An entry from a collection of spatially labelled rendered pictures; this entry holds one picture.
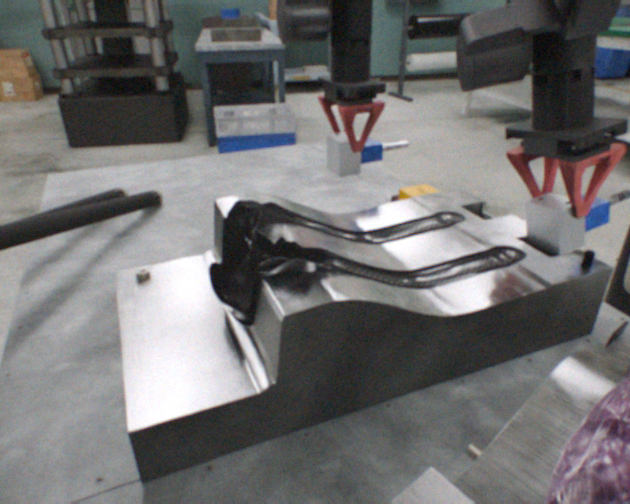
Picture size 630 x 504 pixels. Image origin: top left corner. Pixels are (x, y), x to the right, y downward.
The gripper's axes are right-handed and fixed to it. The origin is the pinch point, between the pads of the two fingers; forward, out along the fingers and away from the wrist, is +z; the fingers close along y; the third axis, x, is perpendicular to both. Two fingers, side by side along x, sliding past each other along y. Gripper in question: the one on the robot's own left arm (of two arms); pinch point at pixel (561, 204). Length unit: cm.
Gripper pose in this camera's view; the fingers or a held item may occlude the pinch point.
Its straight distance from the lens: 61.5
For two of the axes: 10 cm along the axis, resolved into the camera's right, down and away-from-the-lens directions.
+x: 9.1, -3.2, 2.6
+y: 3.6, 3.1, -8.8
